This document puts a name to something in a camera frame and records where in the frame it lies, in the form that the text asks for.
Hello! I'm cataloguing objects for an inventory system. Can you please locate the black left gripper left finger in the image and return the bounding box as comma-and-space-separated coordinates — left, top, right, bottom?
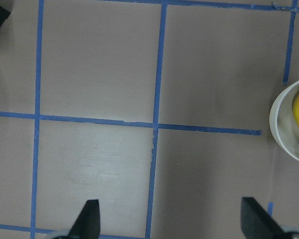
67, 199, 100, 237

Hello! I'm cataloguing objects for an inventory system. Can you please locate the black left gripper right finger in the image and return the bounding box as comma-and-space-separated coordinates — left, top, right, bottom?
240, 197, 284, 236

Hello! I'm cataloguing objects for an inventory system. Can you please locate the white ceramic bowl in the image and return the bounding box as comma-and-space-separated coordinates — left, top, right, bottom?
269, 81, 299, 161

